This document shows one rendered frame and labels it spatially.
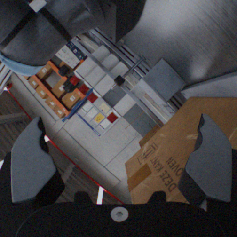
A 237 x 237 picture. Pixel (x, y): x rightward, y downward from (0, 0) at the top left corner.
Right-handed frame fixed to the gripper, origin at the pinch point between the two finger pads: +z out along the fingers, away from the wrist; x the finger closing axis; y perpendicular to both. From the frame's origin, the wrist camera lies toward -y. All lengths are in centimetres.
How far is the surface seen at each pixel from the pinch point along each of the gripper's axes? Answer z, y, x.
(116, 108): 40.5, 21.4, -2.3
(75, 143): 385, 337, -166
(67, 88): 71, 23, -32
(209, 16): 9.6, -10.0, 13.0
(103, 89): 44.6, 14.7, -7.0
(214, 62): 14.1, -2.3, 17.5
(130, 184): 7.3, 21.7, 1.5
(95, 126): 403, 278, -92
